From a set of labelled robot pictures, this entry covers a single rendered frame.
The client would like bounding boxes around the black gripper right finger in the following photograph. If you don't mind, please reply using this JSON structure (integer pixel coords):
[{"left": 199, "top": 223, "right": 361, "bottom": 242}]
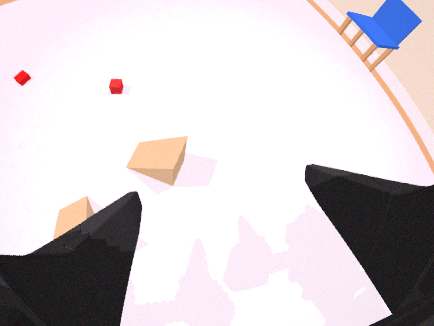
[{"left": 305, "top": 163, "right": 434, "bottom": 313}]

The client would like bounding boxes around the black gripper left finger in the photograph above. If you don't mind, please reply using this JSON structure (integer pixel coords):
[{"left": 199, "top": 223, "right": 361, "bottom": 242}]
[{"left": 0, "top": 191, "right": 142, "bottom": 326}]

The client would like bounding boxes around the wooden triangular block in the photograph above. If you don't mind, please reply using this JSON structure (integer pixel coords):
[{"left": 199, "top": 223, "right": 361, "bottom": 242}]
[
  {"left": 53, "top": 195, "right": 95, "bottom": 240},
  {"left": 126, "top": 136, "right": 188, "bottom": 186}
]

